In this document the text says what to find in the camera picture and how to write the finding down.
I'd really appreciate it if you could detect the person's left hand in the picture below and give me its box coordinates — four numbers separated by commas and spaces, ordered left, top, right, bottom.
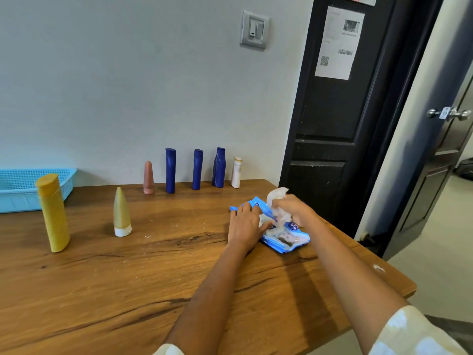
227, 202, 276, 254

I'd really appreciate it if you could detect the person's right hand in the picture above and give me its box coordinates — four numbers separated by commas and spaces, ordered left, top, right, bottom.
271, 194, 317, 228

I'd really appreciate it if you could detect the white wipe cloth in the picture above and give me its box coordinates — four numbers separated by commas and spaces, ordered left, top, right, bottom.
266, 187, 293, 226

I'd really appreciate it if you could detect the blue wet wipes pack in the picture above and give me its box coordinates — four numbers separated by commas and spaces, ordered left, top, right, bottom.
229, 196, 311, 254

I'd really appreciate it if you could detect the wide dark blue bottle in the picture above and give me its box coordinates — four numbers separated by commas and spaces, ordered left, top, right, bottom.
211, 147, 227, 189

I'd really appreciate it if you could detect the slim dark blue bottle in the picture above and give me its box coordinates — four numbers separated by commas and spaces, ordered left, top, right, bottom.
192, 149, 204, 191
165, 148, 176, 194

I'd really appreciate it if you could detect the pink bottle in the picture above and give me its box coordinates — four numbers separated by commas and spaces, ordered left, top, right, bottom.
143, 160, 155, 196

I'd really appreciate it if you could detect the beige bottle with white cap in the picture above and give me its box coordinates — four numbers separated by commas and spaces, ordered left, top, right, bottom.
113, 186, 133, 238

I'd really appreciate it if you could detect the yellow bottle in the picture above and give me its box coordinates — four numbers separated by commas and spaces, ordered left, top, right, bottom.
35, 173, 71, 253

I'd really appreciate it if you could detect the light blue plastic basket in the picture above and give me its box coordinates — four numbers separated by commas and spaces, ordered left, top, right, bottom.
0, 168, 77, 214

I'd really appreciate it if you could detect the person's left forearm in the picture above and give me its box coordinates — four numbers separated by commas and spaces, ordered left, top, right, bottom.
164, 242, 252, 355

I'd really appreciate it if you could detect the person's right forearm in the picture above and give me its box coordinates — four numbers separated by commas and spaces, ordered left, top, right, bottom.
303, 214, 409, 355

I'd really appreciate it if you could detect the black door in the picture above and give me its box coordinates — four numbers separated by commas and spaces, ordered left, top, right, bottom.
279, 0, 446, 255

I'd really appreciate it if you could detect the cream patterned left sleeve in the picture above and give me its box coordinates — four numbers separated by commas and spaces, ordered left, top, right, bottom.
153, 343, 185, 355

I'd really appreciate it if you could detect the cream patterned sleeve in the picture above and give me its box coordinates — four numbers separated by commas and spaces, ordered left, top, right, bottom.
368, 305, 468, 355
153, 343, 185, 355

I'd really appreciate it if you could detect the dark brown open door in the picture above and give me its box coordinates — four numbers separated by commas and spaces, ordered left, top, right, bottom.
399, 75, 473, 233

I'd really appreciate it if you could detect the wooden table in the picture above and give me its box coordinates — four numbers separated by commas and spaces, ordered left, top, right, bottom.
0, 179, 417, 355

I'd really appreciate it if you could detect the cream patterned right sleeve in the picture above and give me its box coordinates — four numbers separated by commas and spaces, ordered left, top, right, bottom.
368, 305, 468, 355

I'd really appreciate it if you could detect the white printed paper sheet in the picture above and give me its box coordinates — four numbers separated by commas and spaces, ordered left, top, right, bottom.
314, 6, 366, 81

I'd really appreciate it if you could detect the silver door knob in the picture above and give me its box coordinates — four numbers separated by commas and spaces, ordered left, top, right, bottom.
427, 106, 473, 122

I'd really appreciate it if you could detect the grey wall light switch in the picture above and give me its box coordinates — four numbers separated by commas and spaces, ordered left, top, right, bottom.
239, 10, 270, 51

